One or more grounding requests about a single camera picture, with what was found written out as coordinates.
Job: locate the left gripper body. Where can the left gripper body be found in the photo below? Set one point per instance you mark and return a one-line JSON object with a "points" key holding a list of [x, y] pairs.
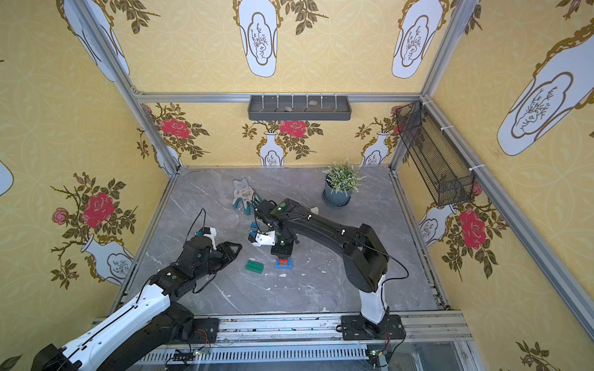
{"points": [[218, 253]]}

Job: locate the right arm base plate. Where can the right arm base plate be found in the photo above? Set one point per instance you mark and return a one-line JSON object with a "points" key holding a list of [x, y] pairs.
{"points": [[357, 327]]}

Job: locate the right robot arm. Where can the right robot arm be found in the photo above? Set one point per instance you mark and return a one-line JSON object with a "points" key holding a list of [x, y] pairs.
{"points": [[365, 259]]}

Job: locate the black wire mesh basket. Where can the black wire mesh basket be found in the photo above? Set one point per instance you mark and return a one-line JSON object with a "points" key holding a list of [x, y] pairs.
{"points": [[443, 170]]}

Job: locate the green white work glove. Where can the green white work glove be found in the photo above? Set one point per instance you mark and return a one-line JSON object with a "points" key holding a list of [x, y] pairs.
{"points": [[245, 198]]}

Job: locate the aluminium front rail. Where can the aluminium front rail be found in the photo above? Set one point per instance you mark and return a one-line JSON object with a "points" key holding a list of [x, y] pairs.
{"points": [[314, 337]]}

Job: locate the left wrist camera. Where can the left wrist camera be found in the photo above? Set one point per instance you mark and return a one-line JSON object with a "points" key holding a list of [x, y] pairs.
{"points": [[208, 232]]}

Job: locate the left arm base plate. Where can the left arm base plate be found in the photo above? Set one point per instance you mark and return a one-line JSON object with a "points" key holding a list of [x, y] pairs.
{"points": [[196, 330]]}

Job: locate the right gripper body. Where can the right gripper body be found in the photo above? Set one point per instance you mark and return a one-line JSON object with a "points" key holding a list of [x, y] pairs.
{"points": [[282, 250]]}

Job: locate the potted plant grey pot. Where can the potted plant grey pot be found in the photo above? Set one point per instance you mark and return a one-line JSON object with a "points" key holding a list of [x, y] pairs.
{"points": [[342, 180]]}

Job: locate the light blue 2x4 brick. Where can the light blue 2x4 brick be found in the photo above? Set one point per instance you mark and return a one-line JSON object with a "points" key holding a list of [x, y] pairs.
{"points": [[284, 267]]}

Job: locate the grey wall shelf tray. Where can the grey wall shelf tray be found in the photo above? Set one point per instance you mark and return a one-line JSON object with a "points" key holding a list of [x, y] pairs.
{"points": [[299, 107]]}

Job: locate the green 2x4 brick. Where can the green 2x4 brick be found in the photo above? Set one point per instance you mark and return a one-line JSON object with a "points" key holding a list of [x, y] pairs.
{"points": [[255, 267]]}

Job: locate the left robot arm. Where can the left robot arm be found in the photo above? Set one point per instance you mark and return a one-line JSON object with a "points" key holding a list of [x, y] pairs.
{"points": [[153, 317]]}

